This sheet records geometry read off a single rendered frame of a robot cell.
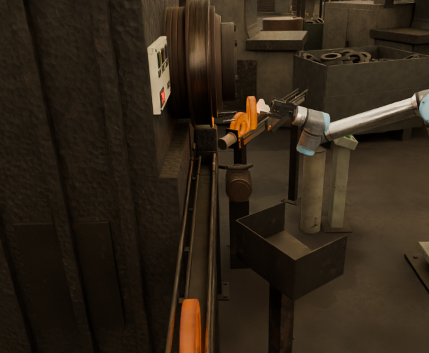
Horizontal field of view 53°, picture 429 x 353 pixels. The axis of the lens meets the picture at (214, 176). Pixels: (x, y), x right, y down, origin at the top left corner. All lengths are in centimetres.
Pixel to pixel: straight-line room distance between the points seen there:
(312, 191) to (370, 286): 60
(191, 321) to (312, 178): 166
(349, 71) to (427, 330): 230
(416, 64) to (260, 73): 138
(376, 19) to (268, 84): 165
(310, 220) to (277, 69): 206
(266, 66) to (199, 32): 290
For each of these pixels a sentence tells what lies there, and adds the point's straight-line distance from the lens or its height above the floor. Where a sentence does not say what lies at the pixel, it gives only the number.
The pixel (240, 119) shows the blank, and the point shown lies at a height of 76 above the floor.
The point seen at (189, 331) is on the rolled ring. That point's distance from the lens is 94.
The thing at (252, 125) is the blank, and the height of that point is 78.
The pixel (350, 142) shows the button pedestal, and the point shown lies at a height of 58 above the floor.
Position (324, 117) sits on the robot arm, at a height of 80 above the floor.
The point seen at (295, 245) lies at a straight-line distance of 144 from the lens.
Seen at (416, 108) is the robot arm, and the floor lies 85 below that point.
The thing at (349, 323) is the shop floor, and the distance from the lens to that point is 209.
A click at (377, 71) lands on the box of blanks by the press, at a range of 396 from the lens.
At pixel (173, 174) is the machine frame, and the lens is 129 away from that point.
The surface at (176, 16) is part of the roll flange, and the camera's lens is 154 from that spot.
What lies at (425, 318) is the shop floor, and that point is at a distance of 221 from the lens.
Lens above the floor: 139
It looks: 24 degrees down
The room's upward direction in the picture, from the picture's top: 2 degrees counter-clockwise
